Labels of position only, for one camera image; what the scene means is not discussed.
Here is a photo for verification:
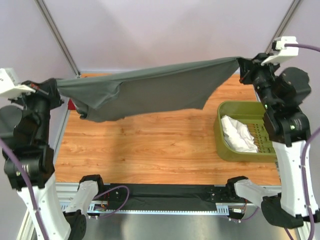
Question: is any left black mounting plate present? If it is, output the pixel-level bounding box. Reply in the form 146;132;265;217
93;185;130;202

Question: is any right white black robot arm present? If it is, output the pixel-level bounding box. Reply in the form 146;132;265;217
225;53;320;229

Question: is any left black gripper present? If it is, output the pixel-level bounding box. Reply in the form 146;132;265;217
7;74;64;141

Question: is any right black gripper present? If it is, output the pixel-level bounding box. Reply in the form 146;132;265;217
239;51;283;111

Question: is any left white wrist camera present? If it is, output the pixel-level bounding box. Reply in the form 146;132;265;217
0;68;36;100

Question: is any grey slotted cable duct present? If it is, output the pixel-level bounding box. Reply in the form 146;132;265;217
59;201;230;216

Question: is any aluminium frame post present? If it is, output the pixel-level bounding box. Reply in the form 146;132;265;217
34;0;81;78
264;0;304;53

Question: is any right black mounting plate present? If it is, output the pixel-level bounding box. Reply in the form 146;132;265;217
208;185;250;204

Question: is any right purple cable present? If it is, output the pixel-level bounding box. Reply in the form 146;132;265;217
228;42;320;240

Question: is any grey t-shirt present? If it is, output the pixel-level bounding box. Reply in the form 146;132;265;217
57;57;239;123

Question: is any white crumpled t-shirt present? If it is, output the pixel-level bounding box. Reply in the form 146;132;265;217
221;115;258;153

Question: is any right aluminium frame post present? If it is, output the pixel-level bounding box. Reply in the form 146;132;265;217
264;0;304;53

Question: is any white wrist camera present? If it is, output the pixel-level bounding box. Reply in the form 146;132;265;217
261;36;299;66
0;68;36;100

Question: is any black mounting plate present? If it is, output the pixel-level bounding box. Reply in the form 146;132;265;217
208;185;250;204
93;185;130;202

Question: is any purple cable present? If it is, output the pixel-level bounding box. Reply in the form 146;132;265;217
228;42;320;240
0;137;131;240

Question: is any left aluminium frame post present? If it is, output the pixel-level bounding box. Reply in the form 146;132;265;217
34;0;81;78

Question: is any red folded t-shirt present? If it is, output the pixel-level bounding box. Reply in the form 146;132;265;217
67;99;76;111

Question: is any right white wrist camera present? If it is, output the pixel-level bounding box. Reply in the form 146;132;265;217
261;36;299;66

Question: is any green plastic basket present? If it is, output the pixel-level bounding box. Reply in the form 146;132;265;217
213;101;276;163

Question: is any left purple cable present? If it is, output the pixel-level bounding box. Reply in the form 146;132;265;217
0;137;131;240

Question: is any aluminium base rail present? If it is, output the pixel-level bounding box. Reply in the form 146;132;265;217
55;182;79;202

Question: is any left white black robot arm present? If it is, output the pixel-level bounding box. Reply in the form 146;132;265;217
0;78;106;240

